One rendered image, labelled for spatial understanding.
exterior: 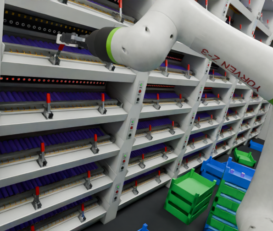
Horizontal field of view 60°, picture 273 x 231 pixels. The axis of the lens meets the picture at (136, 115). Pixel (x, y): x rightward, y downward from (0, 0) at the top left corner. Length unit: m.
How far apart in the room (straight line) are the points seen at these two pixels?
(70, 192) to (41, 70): 0.61
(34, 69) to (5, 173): 0.38
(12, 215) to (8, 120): 0.40
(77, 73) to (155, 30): 0.46
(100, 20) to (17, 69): 0.35
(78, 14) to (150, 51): 0.43
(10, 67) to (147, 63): 0.44
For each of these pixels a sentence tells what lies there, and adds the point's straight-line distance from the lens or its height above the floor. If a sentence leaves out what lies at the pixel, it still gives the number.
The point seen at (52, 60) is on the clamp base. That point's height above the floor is 0.91.
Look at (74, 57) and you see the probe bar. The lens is 0.98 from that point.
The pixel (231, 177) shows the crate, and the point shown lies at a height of 0.43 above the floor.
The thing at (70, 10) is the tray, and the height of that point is 1.08.
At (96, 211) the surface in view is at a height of 0.10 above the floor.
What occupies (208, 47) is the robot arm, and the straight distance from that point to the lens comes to 0.60.
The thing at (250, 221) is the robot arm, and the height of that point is 0.60.
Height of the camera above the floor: 1.01
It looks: 16 degrees down
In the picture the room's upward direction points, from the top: 13 degrees clockwise
